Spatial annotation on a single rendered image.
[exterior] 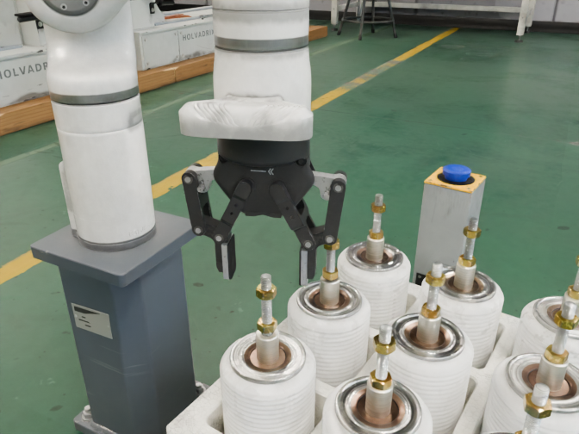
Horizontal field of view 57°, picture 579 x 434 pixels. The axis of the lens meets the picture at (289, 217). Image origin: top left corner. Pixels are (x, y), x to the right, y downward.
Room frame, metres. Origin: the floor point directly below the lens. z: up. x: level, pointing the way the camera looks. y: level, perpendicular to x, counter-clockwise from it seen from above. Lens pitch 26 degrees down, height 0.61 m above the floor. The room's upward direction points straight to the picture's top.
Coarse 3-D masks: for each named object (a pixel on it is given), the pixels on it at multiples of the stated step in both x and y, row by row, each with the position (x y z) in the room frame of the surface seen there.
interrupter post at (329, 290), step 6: (324, 282) 0.50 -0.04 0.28; (330, 282) 0.50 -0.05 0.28; (336, 282) 0.50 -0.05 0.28; (324, 288) 0.50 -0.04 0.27; (330, 288) 0.50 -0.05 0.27; (336, 288) 0.50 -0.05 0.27; (324, 294) 0.50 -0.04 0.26; (330, 294) 0.50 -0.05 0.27; (336, 294) 0.50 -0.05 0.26; (324, 300) 0.50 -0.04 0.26; (330, 300) 0.50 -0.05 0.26; (336, 300) 0.50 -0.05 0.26
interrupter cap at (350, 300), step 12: (312, 288) 0.53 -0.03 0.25; (348, 288) 0.53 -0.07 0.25; (300, 300) 0.50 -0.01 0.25; (312, 300) 0.51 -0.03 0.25; (348, 300) 0.51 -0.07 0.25; (360, 300) 0.50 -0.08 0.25; (312, 312) 0.48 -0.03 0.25; (324, 312) 0.48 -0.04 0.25; (336, 312) 0.48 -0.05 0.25; (348, 312) 0.48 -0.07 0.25
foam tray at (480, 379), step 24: (408, 288) 0.64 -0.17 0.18; (408, 312) 0.58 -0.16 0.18; (504, 336) 0.53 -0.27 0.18; (216, 384) 0.45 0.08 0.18; (480, 384) 0.45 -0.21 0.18; (192, 408) 0.41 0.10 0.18; (216, 408) 0.42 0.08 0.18; (480, 408) 0.41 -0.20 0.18; (168, 432) 0.39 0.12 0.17; (192, 432) 0.38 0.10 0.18; (216, 432) 0.38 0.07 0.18; (312, 432) 0.38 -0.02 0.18; (456, 432) 0.38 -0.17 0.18
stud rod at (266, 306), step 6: (264, 276) 0.41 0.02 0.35; (270, 276) 0.41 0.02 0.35; (264, 282) 0.41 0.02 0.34; (270, 282) 0.41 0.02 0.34; (264, 288) 0.41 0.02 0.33; (270, 288) 0.41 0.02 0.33; (270, 300) 0.41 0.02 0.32; (264, 306) 0.41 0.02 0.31; (270, 306) 0.41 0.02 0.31; (264, 312) 0.41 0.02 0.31; (270, 312) 0.41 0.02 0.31; (264, 318) 0.41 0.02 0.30; (270, 318) 0.41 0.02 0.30
